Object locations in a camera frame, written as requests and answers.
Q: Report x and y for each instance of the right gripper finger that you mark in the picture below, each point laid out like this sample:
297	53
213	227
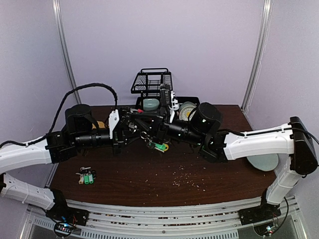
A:
148	116
150	126

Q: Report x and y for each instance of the celadon green bowl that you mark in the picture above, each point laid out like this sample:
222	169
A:
151	104

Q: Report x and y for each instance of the base circuit board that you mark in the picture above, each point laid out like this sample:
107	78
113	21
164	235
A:
62	229
266	229

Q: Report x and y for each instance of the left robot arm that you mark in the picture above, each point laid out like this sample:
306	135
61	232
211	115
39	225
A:
80	132

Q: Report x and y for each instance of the black wire dish rack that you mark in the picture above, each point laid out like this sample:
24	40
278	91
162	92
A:
147	84

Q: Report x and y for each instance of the left aluminium frame post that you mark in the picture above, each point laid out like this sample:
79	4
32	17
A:
59	22

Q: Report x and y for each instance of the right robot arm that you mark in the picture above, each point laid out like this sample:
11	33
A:
202	129

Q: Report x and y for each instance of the green tagged key bunch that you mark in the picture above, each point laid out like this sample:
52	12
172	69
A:
87	176

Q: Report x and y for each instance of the right aluminium frame post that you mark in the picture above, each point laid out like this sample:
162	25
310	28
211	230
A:
261	43

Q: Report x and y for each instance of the aluminium front rail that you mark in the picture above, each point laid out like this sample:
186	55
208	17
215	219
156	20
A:
210	221

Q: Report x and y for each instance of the right base circuit board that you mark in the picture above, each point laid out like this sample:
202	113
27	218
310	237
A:
266	229

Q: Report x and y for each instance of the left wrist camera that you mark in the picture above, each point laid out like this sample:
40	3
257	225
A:
118	120

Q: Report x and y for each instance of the large keyring with red handle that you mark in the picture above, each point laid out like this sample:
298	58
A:
149	139

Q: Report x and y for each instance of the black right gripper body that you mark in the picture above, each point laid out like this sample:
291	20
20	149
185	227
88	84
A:
161	128

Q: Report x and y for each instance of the pale green plate behind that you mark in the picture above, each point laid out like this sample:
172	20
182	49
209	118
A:
185	103

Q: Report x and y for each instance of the yellow daisy plate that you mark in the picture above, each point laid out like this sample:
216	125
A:
186	112

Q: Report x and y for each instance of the left base circuit board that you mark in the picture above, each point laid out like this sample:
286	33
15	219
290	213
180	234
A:
62	229

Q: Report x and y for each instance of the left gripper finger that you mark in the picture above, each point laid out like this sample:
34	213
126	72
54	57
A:
129	140
127	118

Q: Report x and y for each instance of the aluminium frame post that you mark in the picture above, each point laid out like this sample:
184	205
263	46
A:
261	43
59	22

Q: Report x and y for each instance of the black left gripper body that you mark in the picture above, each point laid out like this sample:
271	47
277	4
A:
117	139

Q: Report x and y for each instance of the light green flower plate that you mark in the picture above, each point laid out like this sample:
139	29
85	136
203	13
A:
266	162

